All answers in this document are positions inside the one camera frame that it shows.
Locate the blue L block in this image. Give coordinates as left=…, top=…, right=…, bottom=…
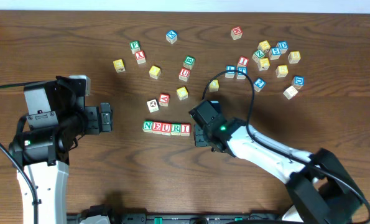
left=225, top=65, right=236, bottom=78

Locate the green Z block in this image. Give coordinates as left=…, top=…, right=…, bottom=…
left=252, top=49, right=265, bottom=63

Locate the blue 5 block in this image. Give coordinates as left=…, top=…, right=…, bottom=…
left=269, top=47, right=281, bottom=60

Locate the blue 2 block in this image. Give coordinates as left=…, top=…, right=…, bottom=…
left=254, top=78, right=266, bottom=92

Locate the blue T block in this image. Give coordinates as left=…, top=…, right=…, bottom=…
left=236, top=67, right=247, bottom=80

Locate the red E block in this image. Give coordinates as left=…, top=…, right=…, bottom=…
left=152, top=121, right=162, bottom=134

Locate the green B block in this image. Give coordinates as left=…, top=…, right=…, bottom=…
left=183, top=55, right=195, bottom=70

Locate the yellow block hammer picture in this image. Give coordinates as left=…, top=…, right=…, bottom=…
left=257, top=58, right=270, bottom=71

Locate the blue d block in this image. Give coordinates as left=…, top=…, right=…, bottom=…
left=276, top=41, right=289, bottom=54
left=292, top=75, right=305, bottom=90

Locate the plain wood block red 3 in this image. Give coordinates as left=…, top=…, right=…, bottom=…
left=283, top=86, right=298, bottom=100

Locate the green R block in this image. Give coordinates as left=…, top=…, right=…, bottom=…
left=170, top=123, right=181, bottom=136

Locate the yellow block lower middle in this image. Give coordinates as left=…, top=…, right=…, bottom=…
left=149, top=65, right=161, bottom=79

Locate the red u block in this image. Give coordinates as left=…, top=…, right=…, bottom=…
left=178, top=68, right=190, bottom=82
left=161, top=123, right=172, bottom=136

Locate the yellow O block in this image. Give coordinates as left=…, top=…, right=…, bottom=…
left=208, top=79, right=220, bottom=92

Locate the yellow 8 block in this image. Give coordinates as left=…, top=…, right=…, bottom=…
left=288, top=51, right=301, bottom=64

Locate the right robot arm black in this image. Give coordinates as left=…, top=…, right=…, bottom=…
left=189, top=100, right=370, bottom=223

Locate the red i block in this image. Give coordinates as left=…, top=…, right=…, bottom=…
left=237, top=56, right=249, bottom=67
left=180, top=124, right=191, bottom=136

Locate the yellow S block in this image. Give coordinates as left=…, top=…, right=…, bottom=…
left=275, top=65, right=289, bottom=78

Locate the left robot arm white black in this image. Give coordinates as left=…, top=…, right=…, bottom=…
left=9, top=75, right=113, bottom=223

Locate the yellow block left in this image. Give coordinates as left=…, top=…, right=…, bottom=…
left=113, top=59, right=126, bottom=73

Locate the red H block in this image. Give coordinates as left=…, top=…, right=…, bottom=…
left=231, top=26, right=243, bottom=40

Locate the blue D block lower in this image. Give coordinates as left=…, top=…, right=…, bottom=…
left=292, top=75, right=305, bottom=90

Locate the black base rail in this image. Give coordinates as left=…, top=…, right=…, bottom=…
left=66, top=204, right=297, bottom=224

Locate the green F block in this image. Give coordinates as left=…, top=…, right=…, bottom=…
left=129, top=40, right=141, bottom=54

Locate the green N block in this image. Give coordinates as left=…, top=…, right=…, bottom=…
left=142, top=120, right=153, bottom=133

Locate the yellow block top cluster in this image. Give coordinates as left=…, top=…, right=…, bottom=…
left=257, top=40, right=271, bottom=53

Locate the blue X block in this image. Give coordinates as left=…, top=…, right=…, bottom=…
left=166, top=30, right=178, bottom=44

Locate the red A block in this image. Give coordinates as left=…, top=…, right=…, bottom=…
left=158, top=93, right=170, bottom=106

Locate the blue D block upper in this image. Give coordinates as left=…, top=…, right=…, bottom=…
left=276, top=41, right=289, bottom=54

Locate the red Y block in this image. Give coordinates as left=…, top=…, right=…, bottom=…
left=134, top=50, right=146, bottom=64

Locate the white picture block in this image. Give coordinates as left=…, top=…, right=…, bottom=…
left=147, top=99, right=159, bottom=113

